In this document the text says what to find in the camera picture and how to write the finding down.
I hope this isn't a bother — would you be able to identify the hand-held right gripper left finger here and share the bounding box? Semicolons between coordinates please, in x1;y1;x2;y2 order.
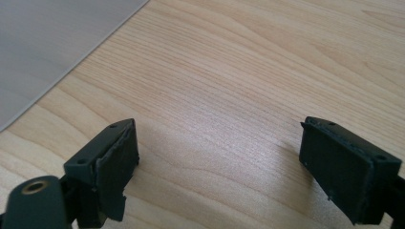
60;118;140;229

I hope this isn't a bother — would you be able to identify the clear plastic storage box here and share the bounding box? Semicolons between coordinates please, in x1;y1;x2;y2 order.
0;0;151;133

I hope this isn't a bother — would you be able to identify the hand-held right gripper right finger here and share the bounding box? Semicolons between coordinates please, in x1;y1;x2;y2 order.
299;116;403;225

